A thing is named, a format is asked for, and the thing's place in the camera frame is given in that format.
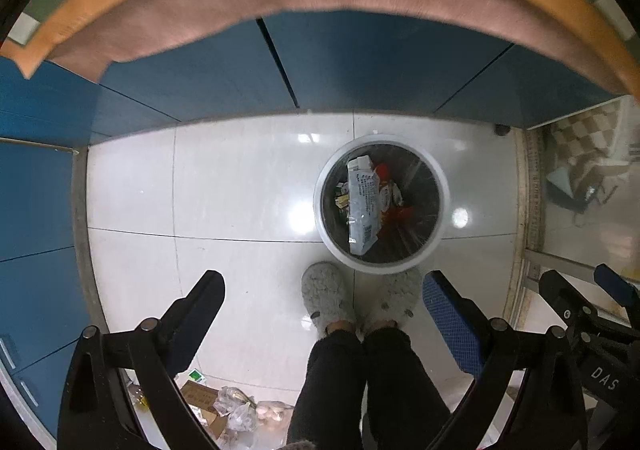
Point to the white printed snack bag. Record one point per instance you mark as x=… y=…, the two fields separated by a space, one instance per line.
x=364 y=214

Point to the brown cardboard box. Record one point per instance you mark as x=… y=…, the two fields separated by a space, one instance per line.
x=202 y=400

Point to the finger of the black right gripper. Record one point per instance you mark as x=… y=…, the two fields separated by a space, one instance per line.
x=624 y=293
x=563 y=297

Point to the grey slipper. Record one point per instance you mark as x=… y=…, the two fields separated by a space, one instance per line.
x=395 y=301
x=326 y=298

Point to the clear plastic bag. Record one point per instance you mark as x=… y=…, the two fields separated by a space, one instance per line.
x=237 y=408

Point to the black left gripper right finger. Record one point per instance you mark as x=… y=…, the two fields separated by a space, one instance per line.
x=549 y=411

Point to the grey right slipper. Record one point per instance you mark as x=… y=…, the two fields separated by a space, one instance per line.
x=395 y=301

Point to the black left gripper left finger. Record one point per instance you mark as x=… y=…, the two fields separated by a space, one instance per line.
x=96 y=412

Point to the blue kitchen cabinet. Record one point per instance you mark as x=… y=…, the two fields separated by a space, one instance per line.
x=118 y=194

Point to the black trouser left leg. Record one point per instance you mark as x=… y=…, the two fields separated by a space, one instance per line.
x=327 y=412

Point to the black trouser right leg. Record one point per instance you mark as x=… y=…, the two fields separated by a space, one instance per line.
x=405 y=409

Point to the white round trash bin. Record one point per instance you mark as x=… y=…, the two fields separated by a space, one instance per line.
x=423 y=185

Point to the grey left slipper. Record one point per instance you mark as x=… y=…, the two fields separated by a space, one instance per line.
x=326 y=298

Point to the black trouser leg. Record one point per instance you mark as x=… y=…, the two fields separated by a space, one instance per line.
x=327 y=412
x=405 y=409

